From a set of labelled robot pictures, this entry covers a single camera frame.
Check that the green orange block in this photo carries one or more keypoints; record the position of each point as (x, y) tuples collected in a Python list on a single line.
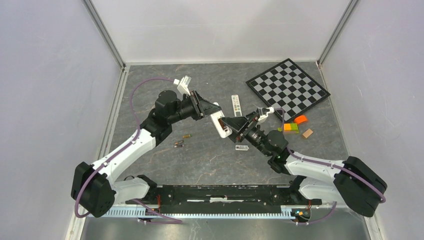
[(291, 128)]

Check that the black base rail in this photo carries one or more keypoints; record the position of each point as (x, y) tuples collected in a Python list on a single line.
[(225, 199)]

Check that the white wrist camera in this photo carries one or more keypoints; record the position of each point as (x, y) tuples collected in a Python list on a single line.
[(182, 85), (263, 113)]

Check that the orange curved block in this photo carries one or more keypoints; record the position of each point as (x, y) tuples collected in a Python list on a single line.
[(300, 120)]

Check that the white remote control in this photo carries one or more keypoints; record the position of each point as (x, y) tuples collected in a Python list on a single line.
[(223, 130)]

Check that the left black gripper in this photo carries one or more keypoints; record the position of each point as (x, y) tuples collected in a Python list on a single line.
[(201, 107)]

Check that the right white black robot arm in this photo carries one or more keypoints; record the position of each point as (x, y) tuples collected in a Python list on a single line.
[(348, 181)]

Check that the small white remote with buttons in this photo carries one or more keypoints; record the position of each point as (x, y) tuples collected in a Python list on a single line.
[(236, 105)]

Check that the white battery cover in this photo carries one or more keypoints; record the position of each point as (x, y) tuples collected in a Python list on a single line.
[(241, 147)]

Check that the tan wooden block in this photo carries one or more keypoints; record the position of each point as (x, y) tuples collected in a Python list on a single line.
[(307, 133)]

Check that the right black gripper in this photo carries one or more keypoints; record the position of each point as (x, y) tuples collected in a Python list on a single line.
[(239, 123)]

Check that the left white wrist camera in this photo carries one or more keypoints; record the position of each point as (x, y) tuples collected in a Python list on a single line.
[(182, 85)]

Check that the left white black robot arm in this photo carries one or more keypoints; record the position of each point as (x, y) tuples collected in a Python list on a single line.
[(95, 187)]

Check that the black white checkerboard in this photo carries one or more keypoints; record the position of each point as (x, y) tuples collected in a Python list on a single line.
[(287, 86)]

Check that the white slotted cable duct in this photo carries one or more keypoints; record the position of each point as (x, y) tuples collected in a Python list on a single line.
[(137, 211)]

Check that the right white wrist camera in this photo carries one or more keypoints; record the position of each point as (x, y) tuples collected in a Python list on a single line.
[(263, 113)]

